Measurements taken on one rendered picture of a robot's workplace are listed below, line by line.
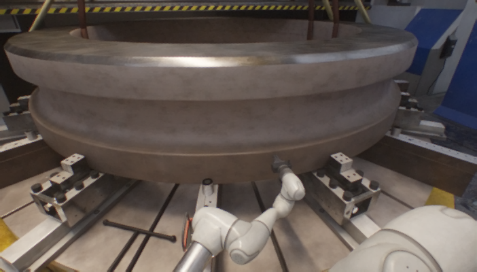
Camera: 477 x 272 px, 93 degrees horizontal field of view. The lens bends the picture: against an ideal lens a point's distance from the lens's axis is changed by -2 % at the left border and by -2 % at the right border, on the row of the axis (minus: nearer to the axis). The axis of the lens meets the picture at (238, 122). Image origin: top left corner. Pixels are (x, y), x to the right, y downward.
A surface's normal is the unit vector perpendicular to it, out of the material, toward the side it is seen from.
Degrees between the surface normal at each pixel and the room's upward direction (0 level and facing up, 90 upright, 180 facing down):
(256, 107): 90
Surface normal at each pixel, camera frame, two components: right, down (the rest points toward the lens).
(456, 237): 0.15, -0.74
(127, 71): -0.14, 0.45
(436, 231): 0.00, -0.87
